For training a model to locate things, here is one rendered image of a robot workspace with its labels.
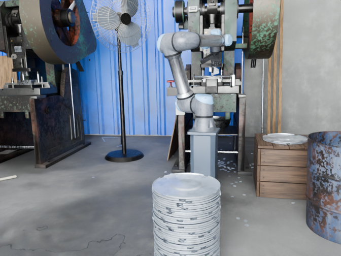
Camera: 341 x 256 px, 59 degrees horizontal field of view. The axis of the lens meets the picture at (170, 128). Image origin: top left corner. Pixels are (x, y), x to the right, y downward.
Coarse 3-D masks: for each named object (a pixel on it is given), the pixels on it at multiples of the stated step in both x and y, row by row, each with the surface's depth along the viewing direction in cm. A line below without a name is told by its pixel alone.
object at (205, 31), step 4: (208, 28) 254; (212, 28) 248; (216, 28) 248; (220, 28) 248; (204, 32) 250; (208, 32) 249; (220, 48) 250; (204, 52) 252; (208, 52) 251; (204, 56) 253
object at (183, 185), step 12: (156, 180) 136; (168, 180) 136; (180, 180) 134; (192, 180) 133; (204, 180) 135; (216, 180) 134; (156, 192) 122; (168, 192) 122; (180, 192) 122; (192, 192) 122; (204, 192) 122; (216, 192) 121
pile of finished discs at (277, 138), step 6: (264, 138) 208; (270, 138) 210; (276, 138) 209; (282, 138) 207; (288, 138) 206; (294, 138) 208; (300, 138) 208; (306, 138) 207; (288, 144) 196; (294, 144) 196
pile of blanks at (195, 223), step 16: (160, 208) 121; (176, 208) 117; (192, 208) 116; (208, 208) 119; (160, 224) 123; (176, 224) 119; (192, 224) 119; (208, 224) 120; (160, 240) 124; (176, 240) 120; (192, 240) 119; (208, 240) 121
